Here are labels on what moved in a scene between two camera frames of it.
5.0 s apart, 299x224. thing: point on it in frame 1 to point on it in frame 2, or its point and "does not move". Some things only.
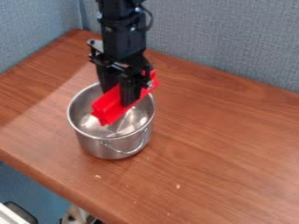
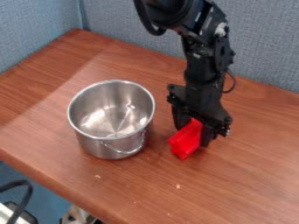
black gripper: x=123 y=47 to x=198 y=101
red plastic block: x=110 y=106 to x=186 y=141
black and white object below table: x=14 y=214 does not move
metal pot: x=122 y=137 does not move
